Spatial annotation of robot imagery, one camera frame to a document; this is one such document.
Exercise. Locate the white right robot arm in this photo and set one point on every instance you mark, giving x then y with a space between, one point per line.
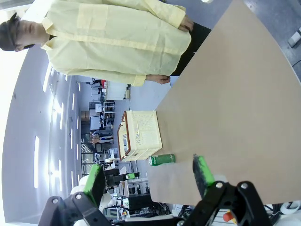
289 220

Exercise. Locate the black hat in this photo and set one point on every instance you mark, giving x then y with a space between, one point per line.
7 35

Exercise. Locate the white background cabinet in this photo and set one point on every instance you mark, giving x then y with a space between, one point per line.
115 91

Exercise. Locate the person's right forearm yellow sleeve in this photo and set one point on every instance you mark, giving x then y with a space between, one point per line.
122 76

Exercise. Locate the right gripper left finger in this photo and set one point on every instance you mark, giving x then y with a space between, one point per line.
70 212

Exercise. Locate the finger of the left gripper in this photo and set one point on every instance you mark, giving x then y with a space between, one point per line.
137 175
130 176

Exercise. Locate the red emergency stop button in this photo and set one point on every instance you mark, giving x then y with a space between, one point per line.
227 216

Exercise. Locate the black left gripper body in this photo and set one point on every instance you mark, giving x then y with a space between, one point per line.
115 179

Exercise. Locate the person's left hand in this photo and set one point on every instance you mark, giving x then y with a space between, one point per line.
186 23

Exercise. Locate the cream basket brown rim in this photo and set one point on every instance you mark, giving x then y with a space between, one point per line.
143 134

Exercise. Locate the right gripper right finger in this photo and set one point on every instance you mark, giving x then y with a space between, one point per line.
230 207

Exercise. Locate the green drink can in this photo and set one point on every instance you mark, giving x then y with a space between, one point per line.
163 160

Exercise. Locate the person's left forearm yellow sleeve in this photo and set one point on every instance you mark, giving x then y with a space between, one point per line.
169 11

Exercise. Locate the white floor power box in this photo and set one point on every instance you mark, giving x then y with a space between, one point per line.
295 38

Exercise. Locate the person's right hand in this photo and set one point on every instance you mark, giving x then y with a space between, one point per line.
158 79

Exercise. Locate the person in yellow gown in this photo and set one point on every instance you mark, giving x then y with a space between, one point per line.
117 35

